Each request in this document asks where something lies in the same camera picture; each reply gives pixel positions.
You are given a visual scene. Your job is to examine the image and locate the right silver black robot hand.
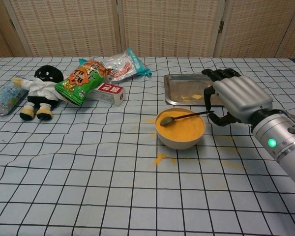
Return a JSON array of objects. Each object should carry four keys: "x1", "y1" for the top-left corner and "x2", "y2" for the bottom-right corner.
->
[{"x1": 201, "y1": 68, "x2": 273, "y2": 127}]

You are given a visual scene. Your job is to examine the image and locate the dark metal spoon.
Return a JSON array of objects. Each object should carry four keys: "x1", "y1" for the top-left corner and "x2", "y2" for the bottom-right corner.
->
[{"x1": 159, "y1": 110, "x2": 215, "y2": 127}]

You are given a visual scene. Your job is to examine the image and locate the stainless steel tray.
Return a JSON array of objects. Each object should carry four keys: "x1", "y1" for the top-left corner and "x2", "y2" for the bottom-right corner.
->
[{"x1": 163, "y1": 73, "x2": 224, "y2": 107}]

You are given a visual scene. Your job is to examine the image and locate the white bowl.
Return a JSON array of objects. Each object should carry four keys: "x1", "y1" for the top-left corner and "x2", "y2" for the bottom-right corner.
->
[{"x1": 155, "y1": 108, "x2": 207, "y2": 150}]

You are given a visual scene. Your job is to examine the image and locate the woven beige folding screen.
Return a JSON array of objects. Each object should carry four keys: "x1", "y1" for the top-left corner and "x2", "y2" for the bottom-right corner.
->
[{"x1": 0, "y1": 0, "x2": 295, "y2": 59}]

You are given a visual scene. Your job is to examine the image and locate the silver teal snack bag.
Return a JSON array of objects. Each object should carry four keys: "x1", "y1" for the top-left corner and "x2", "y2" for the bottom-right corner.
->
[{"x1": 78, "y1": 48, "x2": 153, "y2": 83}]

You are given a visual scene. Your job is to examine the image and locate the red white carton box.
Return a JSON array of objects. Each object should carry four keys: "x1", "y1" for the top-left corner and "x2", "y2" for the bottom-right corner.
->
[{"x1": 87, "y1": 83, "x2": 126, "y2": 106}]

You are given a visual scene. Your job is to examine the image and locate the green orange snack bag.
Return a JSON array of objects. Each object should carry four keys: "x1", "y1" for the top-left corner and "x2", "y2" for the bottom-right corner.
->
[{"x1": 54, "y1": 59, "x2": 111, "y2": 107}]

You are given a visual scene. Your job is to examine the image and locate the light blue checked tablecloth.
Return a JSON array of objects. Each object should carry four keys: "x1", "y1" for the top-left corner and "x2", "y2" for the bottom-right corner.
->
[{"x1": 0, "y1": 57, "x2": 295, "y2": 236}]

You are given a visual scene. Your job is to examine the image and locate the black white plush doll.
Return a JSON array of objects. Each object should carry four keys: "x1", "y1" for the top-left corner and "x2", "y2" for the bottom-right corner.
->
[{"x1": 12, "y1": 65, "x2": 66, "y2": 121}]

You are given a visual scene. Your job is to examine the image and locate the right arm wrist wires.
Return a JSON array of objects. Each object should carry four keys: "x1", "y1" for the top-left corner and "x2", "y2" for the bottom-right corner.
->
[{"x1": 280, "y1": 110, "x2": 295, "y2": 130}]

